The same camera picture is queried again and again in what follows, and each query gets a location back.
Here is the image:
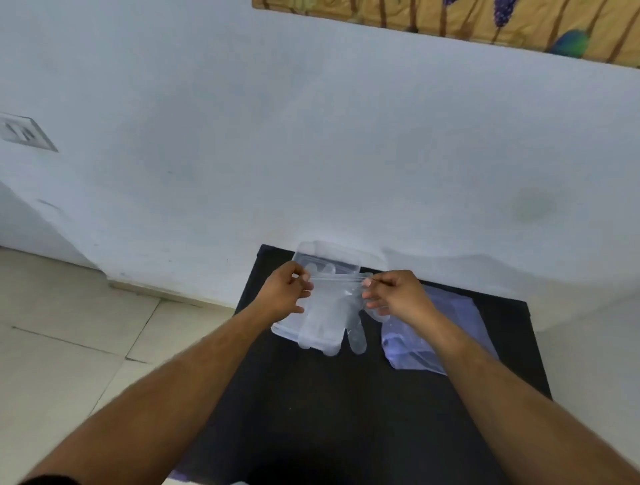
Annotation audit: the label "person's right hand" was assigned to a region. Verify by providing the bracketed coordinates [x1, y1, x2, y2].
[361, 269, 441, 333]

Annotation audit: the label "person's left hand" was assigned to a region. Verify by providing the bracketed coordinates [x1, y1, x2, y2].
[259, 260, 315, 326]

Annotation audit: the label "clear plastic container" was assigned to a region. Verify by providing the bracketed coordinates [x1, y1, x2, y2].
[270, 251, 376, 353]

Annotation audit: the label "clear bluish plastic bag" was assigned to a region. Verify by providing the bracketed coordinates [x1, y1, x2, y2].
[381, 284, 501, 376]

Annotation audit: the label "person's left forearm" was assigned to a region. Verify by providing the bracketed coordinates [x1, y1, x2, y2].
[19, 304, 281, 485]

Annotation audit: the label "person's right forearm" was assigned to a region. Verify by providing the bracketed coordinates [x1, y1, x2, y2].
[425, 319, 640, 485]

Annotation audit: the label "black shirt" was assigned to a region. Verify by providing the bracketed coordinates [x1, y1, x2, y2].
[17, 474, 83, 485]

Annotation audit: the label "starfish print wall hanging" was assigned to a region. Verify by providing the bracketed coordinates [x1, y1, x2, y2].
[251, 0, 640, 70]

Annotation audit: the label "white wall switch plate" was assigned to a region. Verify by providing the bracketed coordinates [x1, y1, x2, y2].
[0, 112, 59, 153]

